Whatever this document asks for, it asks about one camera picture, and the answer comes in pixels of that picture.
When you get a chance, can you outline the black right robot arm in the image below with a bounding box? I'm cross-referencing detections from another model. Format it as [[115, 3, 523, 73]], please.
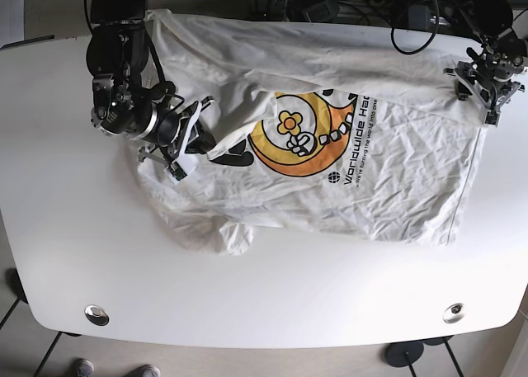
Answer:
[[83, 0, 215, 181]]

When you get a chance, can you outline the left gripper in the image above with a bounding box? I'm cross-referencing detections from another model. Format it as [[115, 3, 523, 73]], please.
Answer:
[[444, 36, 527, 125]]

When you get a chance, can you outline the right silver table grommet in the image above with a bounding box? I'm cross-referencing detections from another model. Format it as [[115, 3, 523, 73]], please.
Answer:
[[442, 303, 466, 324]]

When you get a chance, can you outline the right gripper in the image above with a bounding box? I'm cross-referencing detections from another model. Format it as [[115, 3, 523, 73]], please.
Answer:
[[91, 78, 215, 170]]

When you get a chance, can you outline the right grey shoe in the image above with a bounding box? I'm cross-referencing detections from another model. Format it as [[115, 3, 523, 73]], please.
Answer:
[[128, 365, 161, 377]]

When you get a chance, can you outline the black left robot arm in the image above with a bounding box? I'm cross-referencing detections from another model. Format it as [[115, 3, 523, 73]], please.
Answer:
[[444, 0, 527, 126]]

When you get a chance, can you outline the left grey shoe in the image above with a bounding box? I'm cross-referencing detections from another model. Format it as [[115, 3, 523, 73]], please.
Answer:
[[74, 359, 95, 377]]

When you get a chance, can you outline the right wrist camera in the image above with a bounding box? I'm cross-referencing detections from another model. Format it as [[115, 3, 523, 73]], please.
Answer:
[[164, 153, 199, 185]]

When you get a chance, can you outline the silver table grommet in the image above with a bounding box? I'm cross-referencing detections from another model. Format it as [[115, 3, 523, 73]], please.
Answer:
[[442, 303, 466, 324], [84, 304, 110, 327]]

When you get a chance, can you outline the black round stand base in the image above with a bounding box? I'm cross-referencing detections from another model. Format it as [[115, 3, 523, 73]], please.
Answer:
[[384, 341, 424, 368]]

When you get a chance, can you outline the black power adapter box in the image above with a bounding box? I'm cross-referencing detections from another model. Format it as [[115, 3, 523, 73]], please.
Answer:
[[393, 0, 435, 31]]

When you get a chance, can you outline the white printed T-shirt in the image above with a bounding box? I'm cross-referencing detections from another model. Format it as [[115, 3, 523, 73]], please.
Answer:
[[136, 10, 487, 256]]

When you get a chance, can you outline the left silver table grommet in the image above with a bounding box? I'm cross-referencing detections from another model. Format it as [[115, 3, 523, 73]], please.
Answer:
[[84, 304, 110, 327]]

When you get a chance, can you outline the grey shoe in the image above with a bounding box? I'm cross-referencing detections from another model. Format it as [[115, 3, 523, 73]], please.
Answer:
[[74, 359, 95, 377], [128, 365, 161, 377]]

